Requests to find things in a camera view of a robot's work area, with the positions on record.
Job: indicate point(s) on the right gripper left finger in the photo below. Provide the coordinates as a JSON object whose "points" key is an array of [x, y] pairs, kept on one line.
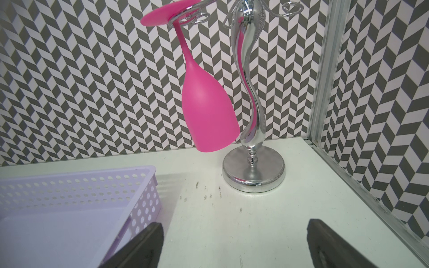
{"points": [[143, 251]]}

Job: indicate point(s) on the lilac plastic basket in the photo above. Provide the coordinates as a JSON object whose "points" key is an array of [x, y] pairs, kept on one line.
{"points": [[75, 220]]}

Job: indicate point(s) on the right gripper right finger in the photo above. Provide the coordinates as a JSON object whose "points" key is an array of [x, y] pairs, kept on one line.
{"points": [[329, 250]]}

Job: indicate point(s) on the pink wine glass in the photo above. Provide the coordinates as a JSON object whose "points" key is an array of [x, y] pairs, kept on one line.
{"points": [[207, 108]]}

